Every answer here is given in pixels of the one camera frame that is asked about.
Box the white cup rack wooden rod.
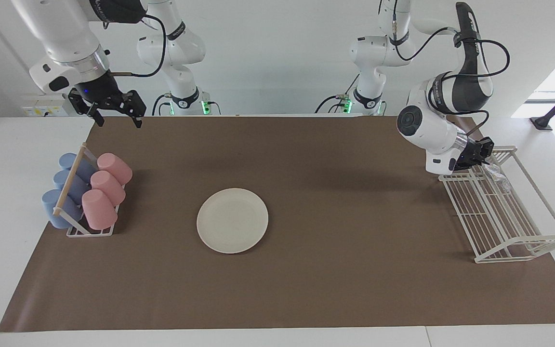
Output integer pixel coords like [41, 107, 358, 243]
[53, 143, 130, 238]

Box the brown table mat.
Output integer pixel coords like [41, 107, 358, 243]
[0, 116, 555, 333]

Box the black base cable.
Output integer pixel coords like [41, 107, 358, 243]
[151, 93, 172, 117]
[314, 72, 356, 115]

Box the cream round plate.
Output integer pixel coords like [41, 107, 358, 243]
[197, 188, 269, 254]

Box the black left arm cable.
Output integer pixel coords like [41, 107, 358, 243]
[392, 0, 511, 133]

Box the white wire dish rack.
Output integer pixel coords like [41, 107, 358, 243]
[439, 146, 555, 264]

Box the pink plastic cup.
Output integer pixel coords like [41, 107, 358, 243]
[97, 153, 133, 186]
[90, 171, 126, 207]
[81, 189, 118, 230]

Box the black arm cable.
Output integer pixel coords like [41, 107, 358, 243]
[392, 0, 511, 133]
[111, 13, 169, 78]

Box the blue plastic cup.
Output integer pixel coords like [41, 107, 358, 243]
[59, 153, 98, 183]
[41, 189, 84, 229]
[53, 170, 91, 204]

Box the white wall socket box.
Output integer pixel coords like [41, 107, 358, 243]
[21, 94, 69, 118]

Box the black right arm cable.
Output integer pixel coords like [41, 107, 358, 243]
[111, 13, 169, 78]

